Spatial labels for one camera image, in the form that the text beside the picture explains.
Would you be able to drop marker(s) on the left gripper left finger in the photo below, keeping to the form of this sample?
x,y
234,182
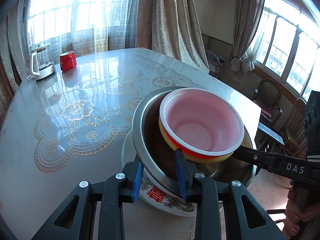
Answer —
x,y
132,183

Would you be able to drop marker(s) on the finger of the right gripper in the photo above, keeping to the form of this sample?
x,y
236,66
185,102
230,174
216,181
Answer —
x,y
263,160

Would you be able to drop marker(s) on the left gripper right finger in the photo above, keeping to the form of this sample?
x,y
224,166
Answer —
x,y
185,170

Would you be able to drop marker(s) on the large white dragon plate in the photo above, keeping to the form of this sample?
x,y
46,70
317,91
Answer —
x,y
153,193

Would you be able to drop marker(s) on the yellow plastic bowl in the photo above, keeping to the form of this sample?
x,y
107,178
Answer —
x,y
190,155

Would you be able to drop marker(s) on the stainless steel bowl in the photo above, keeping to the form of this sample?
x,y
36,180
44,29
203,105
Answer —
x,y
158,158

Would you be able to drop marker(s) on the red plastic bowl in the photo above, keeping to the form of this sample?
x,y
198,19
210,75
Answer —
x,y
203,123

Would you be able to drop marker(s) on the person's right hand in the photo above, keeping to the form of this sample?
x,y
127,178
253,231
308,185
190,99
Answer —
x,y
294,214

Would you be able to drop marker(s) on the dark wooden chair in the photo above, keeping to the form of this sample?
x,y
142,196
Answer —
x,y
267,96

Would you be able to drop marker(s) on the red mug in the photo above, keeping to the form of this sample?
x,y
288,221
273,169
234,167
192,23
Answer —
x,y
67,61

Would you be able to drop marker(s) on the glass electric kettle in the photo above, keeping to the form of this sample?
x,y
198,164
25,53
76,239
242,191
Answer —
x,y
41,63

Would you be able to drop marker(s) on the beige curtain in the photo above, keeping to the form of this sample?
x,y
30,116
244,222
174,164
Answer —
x,y
171,27

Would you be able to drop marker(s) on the sheer white curtain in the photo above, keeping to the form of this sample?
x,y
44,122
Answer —
x,y
84,26

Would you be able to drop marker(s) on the right window curtain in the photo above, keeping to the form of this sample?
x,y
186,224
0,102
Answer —
x,y
247,14

